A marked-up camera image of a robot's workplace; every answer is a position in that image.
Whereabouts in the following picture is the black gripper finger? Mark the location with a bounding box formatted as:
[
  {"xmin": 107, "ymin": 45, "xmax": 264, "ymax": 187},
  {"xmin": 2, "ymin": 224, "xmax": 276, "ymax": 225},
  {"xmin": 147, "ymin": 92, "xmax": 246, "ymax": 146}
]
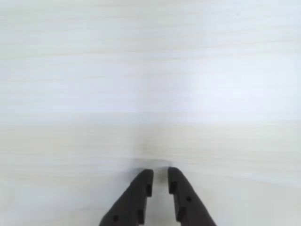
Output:
[
  {"xmin": 98, "ymin": 169, "xmax": 155, "ymax": 226},
  {"xmin": 167, "ymin": 166, "xmax": 218, "ymax": 226}
]

